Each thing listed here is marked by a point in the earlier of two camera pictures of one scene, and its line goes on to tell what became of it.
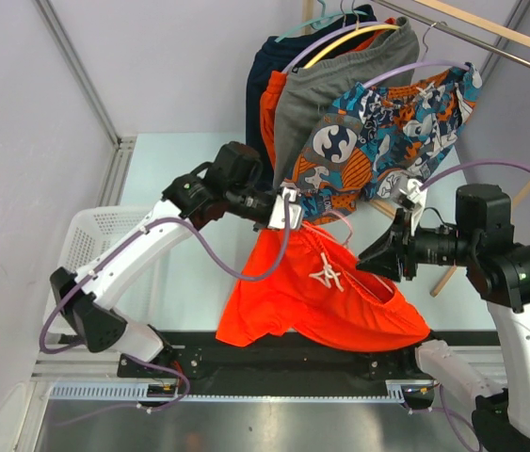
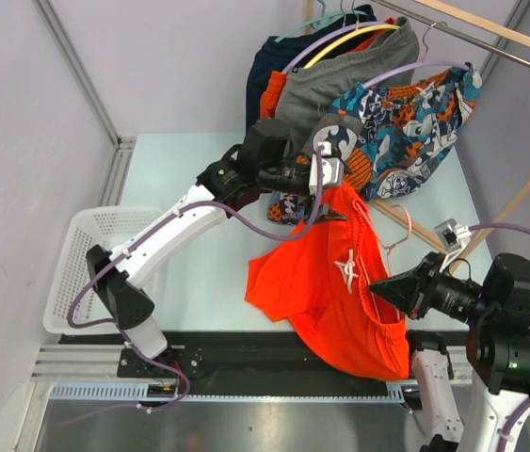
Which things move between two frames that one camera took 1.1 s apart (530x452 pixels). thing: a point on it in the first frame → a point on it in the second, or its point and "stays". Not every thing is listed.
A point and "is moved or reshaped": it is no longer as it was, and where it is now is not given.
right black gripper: (396, 249) → (413, 291)
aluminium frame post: (119, 166) stays
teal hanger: (321, 22) stays
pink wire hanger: (351, 232) → (385, 246)
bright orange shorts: (326, 294) is moved or reshaped
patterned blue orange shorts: (367, 139) stays
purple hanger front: (422, 63) stays
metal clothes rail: (478, 41) stays
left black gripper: (272, 194) → (326, 213)
